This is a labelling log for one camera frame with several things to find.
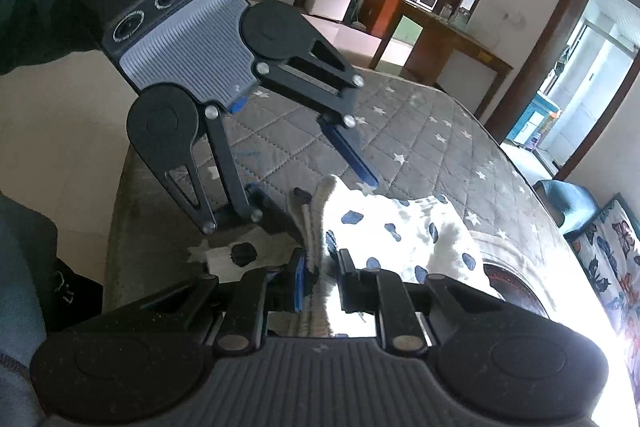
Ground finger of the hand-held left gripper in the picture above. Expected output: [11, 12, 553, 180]
[142, 104, 308, 240]
[255, 34, 379, 186]

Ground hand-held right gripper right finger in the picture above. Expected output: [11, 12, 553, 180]
[336, 248, 506, 355]

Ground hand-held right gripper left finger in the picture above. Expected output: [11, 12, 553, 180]
[125, 248, 308, 355]

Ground white polka-dot pants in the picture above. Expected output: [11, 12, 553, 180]
[187, 174, 501, 338]

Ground grey quilted star mattress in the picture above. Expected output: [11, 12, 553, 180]
[102, 67, 640, 427]

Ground dark wooden cabinet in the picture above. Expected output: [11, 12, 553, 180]
[357, 0, 515, 118]

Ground blue cabinet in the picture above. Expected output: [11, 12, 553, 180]
[505, 92, 561, 152]

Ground blue sofa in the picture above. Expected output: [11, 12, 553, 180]
[532, 179, 640, 248]

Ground butterfly print pillow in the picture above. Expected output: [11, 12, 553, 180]
[567, 199, 640, 338]

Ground person's clothed body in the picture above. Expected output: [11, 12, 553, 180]
[0, 192, 103, 427]

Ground dark wooden door frame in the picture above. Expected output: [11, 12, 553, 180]
[482, 0, 640, 182]

